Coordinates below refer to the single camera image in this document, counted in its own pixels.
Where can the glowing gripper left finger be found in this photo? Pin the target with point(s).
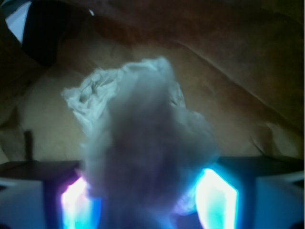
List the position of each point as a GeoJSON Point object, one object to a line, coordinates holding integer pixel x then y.
{"type": "Point", "coordinates": [71, 206]}

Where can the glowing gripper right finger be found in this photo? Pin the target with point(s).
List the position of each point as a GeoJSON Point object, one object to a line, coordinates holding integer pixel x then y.
{"type": "Point", "coordinates": [225, 194]}

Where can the white paper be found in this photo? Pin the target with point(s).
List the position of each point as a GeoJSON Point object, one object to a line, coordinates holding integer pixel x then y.
{"type": "Point", "coordinates": [144, 150]}

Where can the brown paper bag tray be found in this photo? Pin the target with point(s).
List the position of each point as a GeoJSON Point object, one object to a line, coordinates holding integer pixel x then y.
{"type": "Point", "coordinates": [239, 63]}

